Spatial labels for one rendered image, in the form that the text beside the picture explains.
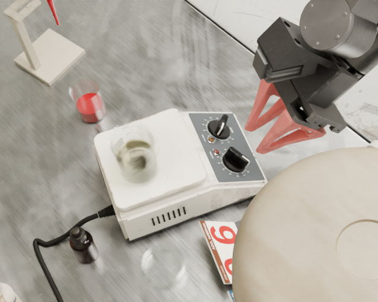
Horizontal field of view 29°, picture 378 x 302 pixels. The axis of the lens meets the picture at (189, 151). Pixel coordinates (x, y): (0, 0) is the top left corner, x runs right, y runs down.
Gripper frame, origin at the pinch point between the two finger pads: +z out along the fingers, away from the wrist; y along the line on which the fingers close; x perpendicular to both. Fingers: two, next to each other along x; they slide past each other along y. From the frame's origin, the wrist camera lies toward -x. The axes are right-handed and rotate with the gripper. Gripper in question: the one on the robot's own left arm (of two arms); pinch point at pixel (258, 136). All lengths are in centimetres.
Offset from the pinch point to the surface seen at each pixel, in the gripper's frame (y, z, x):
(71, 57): -32.8, 21.5, -2.4
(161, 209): 1.0, 14.7, -3.9
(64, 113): -23.4, 24.8, -4.3
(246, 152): -4.2, 6.4, 7.1
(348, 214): 35, -25, -43
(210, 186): 0.6, 9.3, 0.2
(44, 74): -31.2, 25.1, -5.5
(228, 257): 8.7, 12.6, 2.4
